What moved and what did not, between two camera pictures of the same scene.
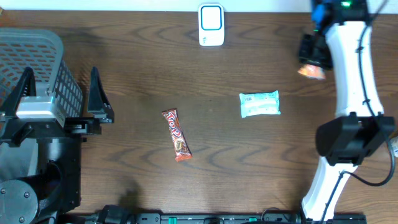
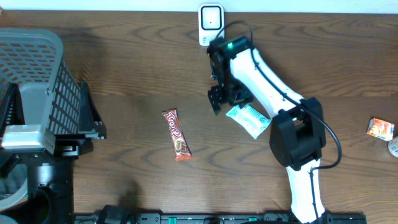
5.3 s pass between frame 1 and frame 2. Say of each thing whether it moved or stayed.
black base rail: stayed
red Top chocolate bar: stayed
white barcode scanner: stayed
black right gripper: moved
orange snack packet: moved
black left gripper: moved
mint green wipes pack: moved
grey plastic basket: stayed
